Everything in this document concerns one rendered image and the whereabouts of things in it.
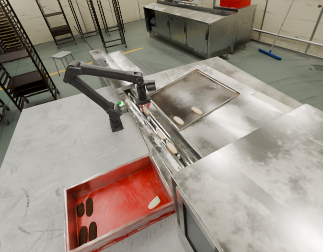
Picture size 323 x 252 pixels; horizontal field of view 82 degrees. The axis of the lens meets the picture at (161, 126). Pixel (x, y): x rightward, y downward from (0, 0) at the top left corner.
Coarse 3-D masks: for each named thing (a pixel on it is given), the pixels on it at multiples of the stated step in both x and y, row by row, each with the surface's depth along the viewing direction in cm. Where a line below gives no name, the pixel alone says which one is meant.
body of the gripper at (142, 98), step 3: (138, 93) 123; (144, 93) 123; (138, 96) 126; (141, 96) 123; (144, 96) 124; (147, 96) 129; (135, 99) 128; (138, 99) 128; (141, 99) 125; (144, 99) 125; (147, 99) 126; (150, 99) 128; (138, 102) 125; (141, 102) 125
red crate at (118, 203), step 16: (128, 176) 105; (144, 176) 104; (96, 192) 100; (112, 192) 99; (128, 192) 98; (144, 192) 97; (160, 192) 96; (96, 208) 93; (112, 208) 92; (128, 208) 91; (144, 208) 90; (80, 224) 88; (96, 224) 87; (112, 224) 86; (112, 240) 79
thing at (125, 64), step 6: (108, 54) 262; (114, 54) 260; (120, 54) 257; (114, 60) 243; (120, 60) 240; (126, 60) 238; (120, 66) 226; (126, 66) 224; (132, 66) 222; (102, 78) 232; (102, 84) 262; (108, 84) 194
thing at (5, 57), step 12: (0, 0) 228; (12, 24) 243; (24, 48) 303; (0, 60) 271; (36, 60) 299; (36, 72) 322; (0, 84) 275; (12, 84) 295; (24, 84) 289; (36, 84) 302; (48, 84) 302; (24, 96) 341; (24, 108) 309
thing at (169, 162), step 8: (96, 64) 229; (112, 88) 183; (120, 96) 164; (128, 104) 153; (136, 112) 143; (136, 120) 136; (144, 120) 135; (144, 128) 128; (152, 136) 122; (152, 144) 116; (160, 144) 115; (160, 152) 111; (168, 152) 110; (168, 160) 106; (168, 168) 103; (176, 168) 101
